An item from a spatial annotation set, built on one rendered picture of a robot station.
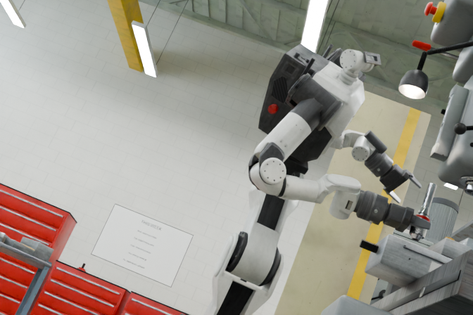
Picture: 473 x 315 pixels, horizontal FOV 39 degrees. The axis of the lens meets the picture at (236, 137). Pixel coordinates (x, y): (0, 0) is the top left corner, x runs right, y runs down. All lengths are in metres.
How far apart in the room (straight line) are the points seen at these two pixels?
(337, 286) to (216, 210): 7.64
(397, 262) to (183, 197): 9.65
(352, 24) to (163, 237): 4.50
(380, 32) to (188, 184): 3.90
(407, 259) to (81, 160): 10.18
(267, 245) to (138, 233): 8.83
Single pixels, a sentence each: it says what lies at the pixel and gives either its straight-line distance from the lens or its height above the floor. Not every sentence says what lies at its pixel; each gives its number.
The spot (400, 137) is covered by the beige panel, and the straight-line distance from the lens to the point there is 3.72.
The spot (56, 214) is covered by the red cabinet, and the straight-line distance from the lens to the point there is 6.63.
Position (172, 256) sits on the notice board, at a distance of 10.88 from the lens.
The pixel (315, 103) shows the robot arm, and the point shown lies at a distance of 2.04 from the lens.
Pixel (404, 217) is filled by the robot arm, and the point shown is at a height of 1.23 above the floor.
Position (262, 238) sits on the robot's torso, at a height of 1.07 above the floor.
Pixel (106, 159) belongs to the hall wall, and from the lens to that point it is 11.42.
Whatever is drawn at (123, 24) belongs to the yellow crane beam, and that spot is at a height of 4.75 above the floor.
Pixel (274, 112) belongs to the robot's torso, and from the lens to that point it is 2.24.
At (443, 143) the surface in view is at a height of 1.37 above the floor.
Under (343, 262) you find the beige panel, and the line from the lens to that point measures 3.48.
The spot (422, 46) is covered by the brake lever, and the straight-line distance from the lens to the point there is 2.07.
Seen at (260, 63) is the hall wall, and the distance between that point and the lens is 11.91.
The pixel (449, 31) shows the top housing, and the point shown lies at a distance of 2.04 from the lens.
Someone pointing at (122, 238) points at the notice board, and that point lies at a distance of 11.03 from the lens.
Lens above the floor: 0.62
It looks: 19 degrees up
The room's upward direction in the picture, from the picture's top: 23 degrees clockwise
